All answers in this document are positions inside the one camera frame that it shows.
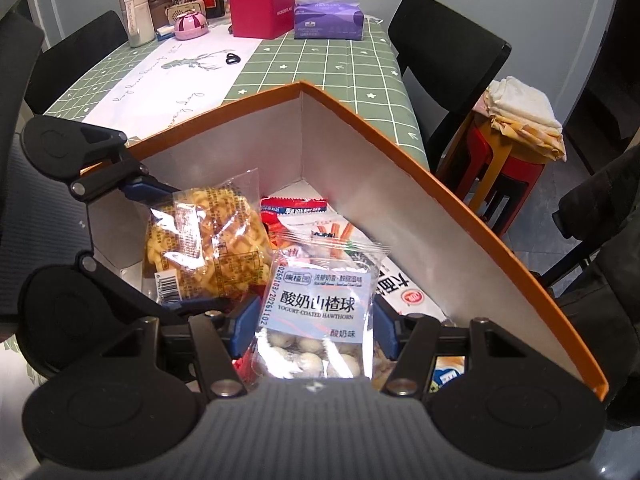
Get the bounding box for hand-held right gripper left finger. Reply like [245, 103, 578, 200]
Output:
[102, 294, 263, 400]

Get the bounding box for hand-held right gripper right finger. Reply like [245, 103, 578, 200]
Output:
[372, 296, 531, 397]

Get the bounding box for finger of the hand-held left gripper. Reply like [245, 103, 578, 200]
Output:
[70, 127, 176, 206]
[75, 252, 191, 323]

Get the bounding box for white breadstick packet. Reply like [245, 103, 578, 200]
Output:
[277, 210, 451, 323]

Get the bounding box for quail egg clear packet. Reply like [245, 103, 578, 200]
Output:
[247, 232, 393, 387]

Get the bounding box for yellow potato chip bag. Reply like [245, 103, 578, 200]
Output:
[430, 355, 469, 396]

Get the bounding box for clear waffle bag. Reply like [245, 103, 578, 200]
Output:
[142, 170, 276, 307]

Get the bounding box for orange cardboard box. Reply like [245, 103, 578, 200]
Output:
[80, 80, 610, 401]

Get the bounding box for red spicy strip packet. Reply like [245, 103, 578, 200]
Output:
[260, 196, 331, 241]

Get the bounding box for white deer print table runner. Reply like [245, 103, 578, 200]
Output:
[80, 37, 261, 143]

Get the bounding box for black chair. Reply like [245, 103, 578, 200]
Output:
[25, 10, 130, 113]
[387, 0, 512, 171]

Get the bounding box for pink round container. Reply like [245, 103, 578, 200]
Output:
[173, 11, 208, 41]

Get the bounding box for white thermos bottle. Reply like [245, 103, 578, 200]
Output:
[117, 0, 156, 48]

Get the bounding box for brown container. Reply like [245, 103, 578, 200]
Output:
[145, 0, 174, 26]

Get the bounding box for beige small radio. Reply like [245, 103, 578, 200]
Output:
[167, 0, 207, 26]

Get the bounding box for red yellow stacked stools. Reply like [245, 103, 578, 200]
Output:
[437, 110, 546, 238]

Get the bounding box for magenta gift box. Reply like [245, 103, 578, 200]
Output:
[228, 0, 296, 40]

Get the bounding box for folded beige cloth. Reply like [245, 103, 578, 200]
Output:
[490, 115, 568, 163]

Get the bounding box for purple tissue pack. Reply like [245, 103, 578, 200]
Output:
[293, 0, 364, 41]

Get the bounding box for folded white cloth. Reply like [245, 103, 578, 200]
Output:
[482, 76, 563, 131]

